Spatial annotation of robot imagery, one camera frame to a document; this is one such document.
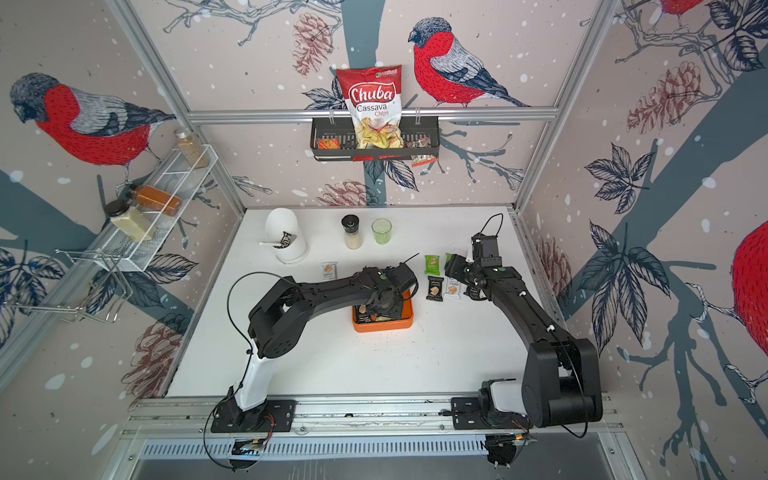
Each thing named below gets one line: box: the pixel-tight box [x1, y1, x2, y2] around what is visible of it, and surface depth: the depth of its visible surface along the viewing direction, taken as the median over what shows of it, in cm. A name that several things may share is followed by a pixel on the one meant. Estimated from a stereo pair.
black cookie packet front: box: [356, 304, 372, 324], surface depth 90 cm
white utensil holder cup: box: [265, 207, 307, 264], surface depth 100 cm
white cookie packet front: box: [321, 262, 338, 280], surface depth 103 cm
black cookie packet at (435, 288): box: [426, 276, 445, 302], surface depth 97 cm
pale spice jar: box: [104, 199, 157, 242], surface depth 68 cm
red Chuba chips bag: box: [336, 65, 404, 149], surface depth 85 cm
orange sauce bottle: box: [128, 184, 183, 217], surface depth 74 cm
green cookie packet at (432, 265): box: [424, 255, 441, 276], surface depth 105 cm
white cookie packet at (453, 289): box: [442, 277, 467, 301], surface depth 97 cm
